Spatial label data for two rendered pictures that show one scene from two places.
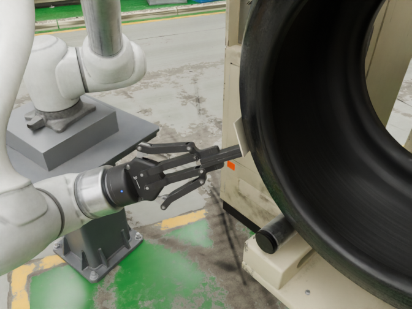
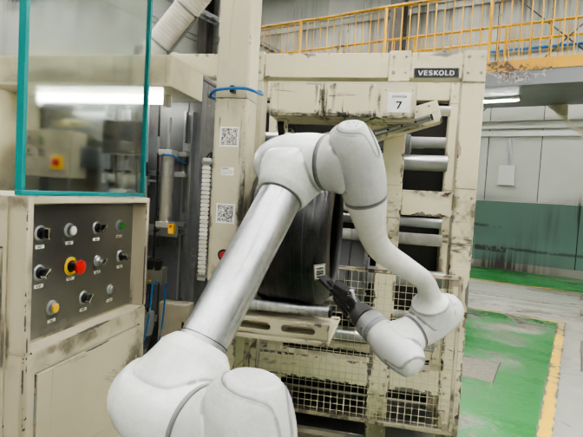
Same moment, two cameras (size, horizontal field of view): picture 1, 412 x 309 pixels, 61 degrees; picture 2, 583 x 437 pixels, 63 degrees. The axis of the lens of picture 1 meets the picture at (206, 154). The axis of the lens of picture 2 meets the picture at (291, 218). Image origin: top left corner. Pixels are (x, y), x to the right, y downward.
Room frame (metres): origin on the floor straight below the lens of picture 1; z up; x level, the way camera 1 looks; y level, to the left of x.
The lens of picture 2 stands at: (1.48, 1.16, 1.31)
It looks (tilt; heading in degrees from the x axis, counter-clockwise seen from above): 3 degrees down; 234
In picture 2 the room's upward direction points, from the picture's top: 3 degrees clockwise
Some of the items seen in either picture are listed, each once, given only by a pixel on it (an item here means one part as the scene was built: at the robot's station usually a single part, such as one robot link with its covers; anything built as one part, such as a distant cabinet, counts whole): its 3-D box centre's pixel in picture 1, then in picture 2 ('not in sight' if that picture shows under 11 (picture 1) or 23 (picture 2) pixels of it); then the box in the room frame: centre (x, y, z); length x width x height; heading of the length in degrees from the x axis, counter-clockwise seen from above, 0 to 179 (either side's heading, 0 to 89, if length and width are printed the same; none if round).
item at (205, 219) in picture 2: not in sight; (207, 219); (0.66, -0.54, 1.19); 0.05 x 0.04 x 0.48; 42
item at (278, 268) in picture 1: (316, 217); (281, 324); (0.50, -0.23, 0.84); 0.36 x 0.09 x 0.06; 132
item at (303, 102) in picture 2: not in sight; (343, 105); (0.09, -0.43, 1.71); 0.61 x 0.25 x 0.15; 132
